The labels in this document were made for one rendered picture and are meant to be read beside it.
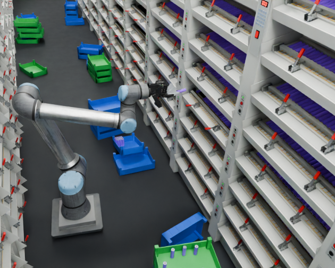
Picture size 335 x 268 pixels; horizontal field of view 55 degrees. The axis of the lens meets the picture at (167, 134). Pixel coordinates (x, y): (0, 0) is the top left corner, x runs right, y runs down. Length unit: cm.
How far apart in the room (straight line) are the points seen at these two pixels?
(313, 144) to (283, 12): 51
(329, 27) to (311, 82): 20
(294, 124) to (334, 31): 38
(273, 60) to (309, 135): 34
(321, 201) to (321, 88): 43
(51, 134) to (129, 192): 78
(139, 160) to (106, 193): 45
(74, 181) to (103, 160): 74
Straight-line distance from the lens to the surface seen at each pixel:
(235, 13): 183
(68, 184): 208
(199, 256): 180
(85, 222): 221
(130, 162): 274
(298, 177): 144
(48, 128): 204
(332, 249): 139
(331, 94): 124
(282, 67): 138
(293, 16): 133
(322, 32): 123
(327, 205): 137
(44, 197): 255
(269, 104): 149
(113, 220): 233
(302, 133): 135
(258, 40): 148
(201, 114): 205
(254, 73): 151
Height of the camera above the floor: 180
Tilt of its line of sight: 36 degrees down
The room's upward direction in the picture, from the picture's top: 5 degrees clockwise
